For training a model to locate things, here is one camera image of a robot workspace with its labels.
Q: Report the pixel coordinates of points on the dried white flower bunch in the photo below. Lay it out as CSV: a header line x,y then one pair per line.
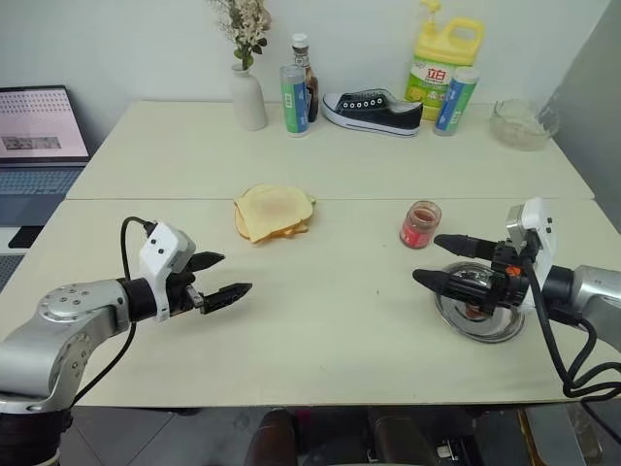
x,y
245,29

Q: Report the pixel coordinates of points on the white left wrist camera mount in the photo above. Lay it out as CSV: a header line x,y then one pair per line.
x,y
162,245

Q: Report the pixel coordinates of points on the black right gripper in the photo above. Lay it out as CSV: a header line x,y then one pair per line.
x,y
509,286

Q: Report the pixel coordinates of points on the clear tube with blue-green label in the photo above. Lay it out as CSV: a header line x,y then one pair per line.
x,y
453,104
293,104

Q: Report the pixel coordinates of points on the black robot shoulder cover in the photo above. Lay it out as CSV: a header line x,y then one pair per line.
x,y
26,437

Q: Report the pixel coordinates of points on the white ceramic vase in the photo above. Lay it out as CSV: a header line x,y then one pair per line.
x,y
248,104

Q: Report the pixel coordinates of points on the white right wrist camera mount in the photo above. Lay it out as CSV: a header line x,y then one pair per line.
x,y
536,213

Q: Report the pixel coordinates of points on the black and white canvas sneaker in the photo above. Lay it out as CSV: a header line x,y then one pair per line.
x,y
373,114

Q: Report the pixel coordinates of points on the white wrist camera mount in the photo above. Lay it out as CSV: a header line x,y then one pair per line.
x,y
162,245
536,213

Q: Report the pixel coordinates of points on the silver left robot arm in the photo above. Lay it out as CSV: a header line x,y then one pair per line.
x,y
73,310

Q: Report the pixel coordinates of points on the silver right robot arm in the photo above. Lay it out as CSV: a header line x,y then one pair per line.
x,y
592,289

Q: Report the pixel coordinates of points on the dark brown rounded shape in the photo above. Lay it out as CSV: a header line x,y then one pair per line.
x,y
271,439

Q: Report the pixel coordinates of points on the clear glass bowl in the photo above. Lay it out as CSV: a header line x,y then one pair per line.
x,y
521,126

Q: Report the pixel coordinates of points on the yellow detergent pump bottle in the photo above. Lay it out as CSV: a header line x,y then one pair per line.
x,y
441,53

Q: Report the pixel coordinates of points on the dark grey rounded shape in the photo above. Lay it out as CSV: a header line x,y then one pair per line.
x,y
400,437

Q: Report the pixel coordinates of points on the small red glass jar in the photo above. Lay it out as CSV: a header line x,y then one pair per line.
x,y
419,225

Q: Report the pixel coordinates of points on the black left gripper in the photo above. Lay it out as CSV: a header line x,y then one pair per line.
x,y
182,293

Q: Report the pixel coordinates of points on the dark sauce bottle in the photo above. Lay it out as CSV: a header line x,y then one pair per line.
x,y
310,80

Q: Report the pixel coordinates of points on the shiny metal dish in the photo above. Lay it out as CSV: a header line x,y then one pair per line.
x,y
485,327

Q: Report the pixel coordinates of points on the grey open laptop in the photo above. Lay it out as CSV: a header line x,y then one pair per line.
x,y
39,141

